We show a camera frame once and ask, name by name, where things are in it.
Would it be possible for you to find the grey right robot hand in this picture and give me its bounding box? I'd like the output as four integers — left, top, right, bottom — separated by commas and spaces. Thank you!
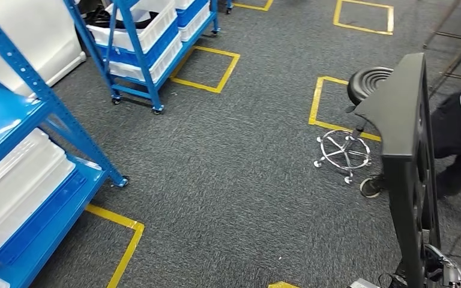
421, 244, 461, 288

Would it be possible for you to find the black plastic plate bracket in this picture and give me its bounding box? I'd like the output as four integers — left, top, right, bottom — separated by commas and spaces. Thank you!
354, 52, 442, 288

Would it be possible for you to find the blue metal shelf rack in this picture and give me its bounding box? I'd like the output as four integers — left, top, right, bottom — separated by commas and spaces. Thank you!
0, 0, 130, 288
63, 0, 221, 116

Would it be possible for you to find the person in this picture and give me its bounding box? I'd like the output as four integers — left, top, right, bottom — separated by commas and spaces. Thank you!
360, 69, 461, 200

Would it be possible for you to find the black round wheeled stool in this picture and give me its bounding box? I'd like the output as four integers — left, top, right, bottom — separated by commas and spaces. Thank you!
314, 67, 394, 184

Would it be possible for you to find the yellow floor tape square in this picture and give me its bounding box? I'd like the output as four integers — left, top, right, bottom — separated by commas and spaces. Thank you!
85, 203, 145, 288

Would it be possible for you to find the blue plastic bin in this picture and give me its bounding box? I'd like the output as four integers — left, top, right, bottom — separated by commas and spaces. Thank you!
95, 17, 180, 68
0, 169, 90, 271
175, 0, 211, 29

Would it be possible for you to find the black trim piece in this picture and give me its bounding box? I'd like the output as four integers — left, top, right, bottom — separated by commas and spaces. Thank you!
84, 4, 160, 31

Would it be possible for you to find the white car with red stripe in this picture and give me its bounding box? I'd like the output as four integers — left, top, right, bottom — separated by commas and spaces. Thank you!
0, 0, 87, 98

